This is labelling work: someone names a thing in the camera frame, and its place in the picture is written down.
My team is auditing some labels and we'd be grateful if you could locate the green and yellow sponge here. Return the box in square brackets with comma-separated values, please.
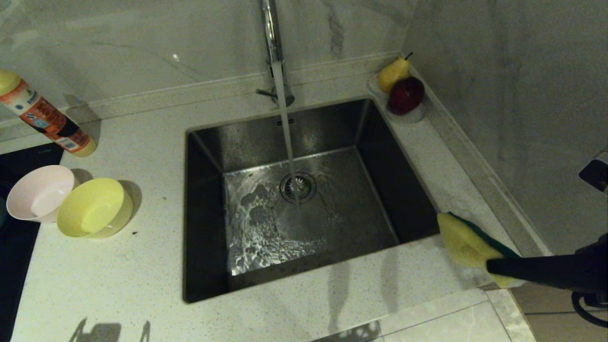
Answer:
[437, 212, 525, 289]

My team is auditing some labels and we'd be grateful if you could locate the chrome kitchen faucet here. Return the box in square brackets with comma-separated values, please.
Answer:
[255, 0, 295, 107]

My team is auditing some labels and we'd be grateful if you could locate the yellow plastic bowl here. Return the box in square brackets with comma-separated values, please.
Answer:
[57, 178, 134, 239]

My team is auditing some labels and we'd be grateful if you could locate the pink plastic bowl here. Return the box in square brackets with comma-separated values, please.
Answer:
[6, 165, 81, 223]

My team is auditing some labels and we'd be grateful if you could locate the orange label detergent bottle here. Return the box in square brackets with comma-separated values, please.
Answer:
[0, 70, 97, 158]

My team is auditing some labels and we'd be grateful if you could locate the stainless steel sink basin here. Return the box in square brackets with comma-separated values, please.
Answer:
[183, 97, 449, 304]

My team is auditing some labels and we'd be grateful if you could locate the metal sink drain strainer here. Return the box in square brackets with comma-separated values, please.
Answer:
[279, 171, 317, 205]

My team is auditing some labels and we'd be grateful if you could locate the small white dish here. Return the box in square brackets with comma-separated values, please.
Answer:
[368, 74, 427, 125]

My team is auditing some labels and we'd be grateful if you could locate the dark red apple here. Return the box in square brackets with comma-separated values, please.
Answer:
[388, 77, 426, 116]

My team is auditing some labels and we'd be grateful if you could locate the yellow pear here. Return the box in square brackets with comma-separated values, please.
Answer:
[378, 52, 414, 94]

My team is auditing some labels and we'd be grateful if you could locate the running tap water stream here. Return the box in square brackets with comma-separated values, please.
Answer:
[270, 61, 302, 202]

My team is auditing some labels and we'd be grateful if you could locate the black induction cooktop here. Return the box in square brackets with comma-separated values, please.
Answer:
[0, 144, 64, 342]

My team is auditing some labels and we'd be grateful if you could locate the black camera cable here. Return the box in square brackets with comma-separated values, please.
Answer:
[571, 291, 608, 328]

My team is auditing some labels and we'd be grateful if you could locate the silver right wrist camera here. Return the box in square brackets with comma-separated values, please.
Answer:
[579, 151, 608, 194]

